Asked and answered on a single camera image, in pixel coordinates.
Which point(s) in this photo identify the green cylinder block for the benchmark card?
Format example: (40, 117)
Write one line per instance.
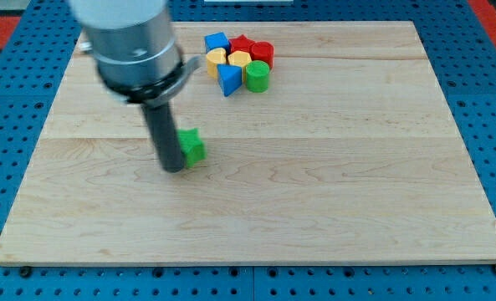
(257, 76)

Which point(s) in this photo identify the yellow hexagon block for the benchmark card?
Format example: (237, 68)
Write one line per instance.
(241, 59)

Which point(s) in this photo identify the red cylinder block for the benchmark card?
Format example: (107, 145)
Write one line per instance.
(263, 51)

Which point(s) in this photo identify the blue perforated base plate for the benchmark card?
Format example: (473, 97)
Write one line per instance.
(463, 56)

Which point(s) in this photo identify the red star block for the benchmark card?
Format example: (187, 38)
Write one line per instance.
(241, 43)

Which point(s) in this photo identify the yellow heart block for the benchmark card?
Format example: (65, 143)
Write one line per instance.
(214, 57)

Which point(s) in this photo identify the blue cube block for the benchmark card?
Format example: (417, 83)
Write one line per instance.
(217, 40)

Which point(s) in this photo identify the light wooden board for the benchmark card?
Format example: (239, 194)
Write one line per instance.
(351, 157)

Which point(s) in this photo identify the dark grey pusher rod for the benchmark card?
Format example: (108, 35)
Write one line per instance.
(162, 128)

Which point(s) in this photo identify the blue triangle block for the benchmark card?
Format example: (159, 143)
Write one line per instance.
(230, 78)

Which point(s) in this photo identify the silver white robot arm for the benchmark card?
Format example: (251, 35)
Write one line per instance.
(135, 48)

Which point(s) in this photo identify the green star block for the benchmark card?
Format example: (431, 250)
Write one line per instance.
(193, 147)

